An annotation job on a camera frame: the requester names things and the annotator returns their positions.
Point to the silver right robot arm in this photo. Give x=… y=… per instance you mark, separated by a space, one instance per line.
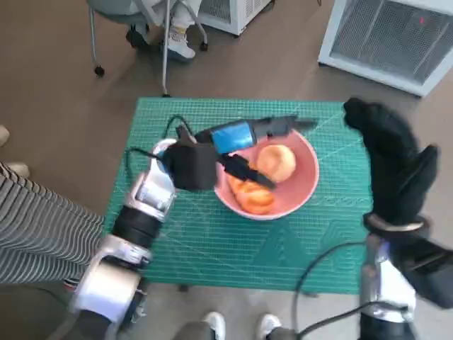
x=389 y=280

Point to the person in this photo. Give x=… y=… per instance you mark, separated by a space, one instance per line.
x=216 y=322
x=178 y=39
x=35 y=241

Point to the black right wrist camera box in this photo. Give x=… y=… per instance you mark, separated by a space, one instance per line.
x=431 y=269

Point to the grey office chair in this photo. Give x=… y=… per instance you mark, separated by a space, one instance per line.
x=109 y=10

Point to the long striped toy bread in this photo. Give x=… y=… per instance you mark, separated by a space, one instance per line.
x=255 y=202

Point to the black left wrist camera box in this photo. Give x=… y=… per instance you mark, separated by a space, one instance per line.
x=191 y=166

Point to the green cutting mat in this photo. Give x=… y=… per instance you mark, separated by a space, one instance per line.
x=219 y=248

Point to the black table bracket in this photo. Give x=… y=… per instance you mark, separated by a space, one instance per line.
x=184 y=288

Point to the round toy bread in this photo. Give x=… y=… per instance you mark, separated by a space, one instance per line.
x=277 y=163

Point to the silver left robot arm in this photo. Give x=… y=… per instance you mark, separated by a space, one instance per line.
x=148 y=191

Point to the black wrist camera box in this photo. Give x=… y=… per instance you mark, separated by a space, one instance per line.
x=191 y=166
x=431 y=269

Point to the person's shoe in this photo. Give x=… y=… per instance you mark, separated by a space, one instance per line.
x=17 y=170
x=3 y=134

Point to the small white mesh cabinet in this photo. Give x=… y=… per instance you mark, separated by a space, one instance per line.
x=237 y=17

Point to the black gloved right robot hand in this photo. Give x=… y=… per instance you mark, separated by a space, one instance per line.
x=396 y=170

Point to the large white mesh cabinet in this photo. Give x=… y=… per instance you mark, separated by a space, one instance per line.
x=385 y=39

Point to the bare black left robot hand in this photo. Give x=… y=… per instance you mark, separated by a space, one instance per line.
x=233 y=136

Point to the pink bowl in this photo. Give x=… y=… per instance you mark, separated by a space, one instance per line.
x=304 y=177

